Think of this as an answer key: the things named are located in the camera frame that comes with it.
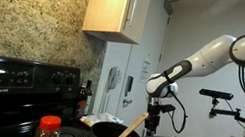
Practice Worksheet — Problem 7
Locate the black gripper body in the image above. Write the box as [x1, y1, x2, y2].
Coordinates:
[144, 102, 164, 130]

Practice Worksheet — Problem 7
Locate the dark olive oil bottle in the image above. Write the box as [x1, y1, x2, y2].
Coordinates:
[81, 80, 96, 116]

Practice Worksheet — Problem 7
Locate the dark bottle orange label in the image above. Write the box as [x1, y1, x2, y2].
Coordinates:
[73, 84, 91, 121]

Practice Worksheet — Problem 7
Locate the slotted wooden spatula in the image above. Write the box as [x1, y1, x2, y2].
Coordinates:
[112, 106, 150, 137]

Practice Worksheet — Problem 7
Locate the white door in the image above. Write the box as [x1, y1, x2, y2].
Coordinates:
[113, 9, 170, 133]

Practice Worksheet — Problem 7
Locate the white paper door notice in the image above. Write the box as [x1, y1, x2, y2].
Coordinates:
[138, 60, 152, 84]

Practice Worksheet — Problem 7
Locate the white yellow paper package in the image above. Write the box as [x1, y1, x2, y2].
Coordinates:
[79, 108, 124, 133]

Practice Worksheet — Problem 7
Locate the red-capped spice jar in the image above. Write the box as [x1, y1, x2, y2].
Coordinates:
[33, 113, 65, 137]

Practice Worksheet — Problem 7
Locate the grey door closer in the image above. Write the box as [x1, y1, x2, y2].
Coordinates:
[162, 0, 186, 18]

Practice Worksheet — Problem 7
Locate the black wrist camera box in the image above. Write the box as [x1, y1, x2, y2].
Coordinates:
[157, 102, 177, 116]

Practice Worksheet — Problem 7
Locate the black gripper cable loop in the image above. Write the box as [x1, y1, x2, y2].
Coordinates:
[161, 89, 192, 135]

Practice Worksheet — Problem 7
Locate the white wall phone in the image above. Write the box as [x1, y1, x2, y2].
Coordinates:
[106, 64, 123, 92]

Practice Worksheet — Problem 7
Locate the black stereo camera bar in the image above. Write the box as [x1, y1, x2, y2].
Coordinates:
[198, 87, 235, 102]

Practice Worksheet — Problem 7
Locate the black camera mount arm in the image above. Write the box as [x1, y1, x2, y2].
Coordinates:
[207, 96, 245, 129]

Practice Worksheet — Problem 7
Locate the light wood wall cabinet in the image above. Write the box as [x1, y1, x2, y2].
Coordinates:
[81, 0, 153, 48]

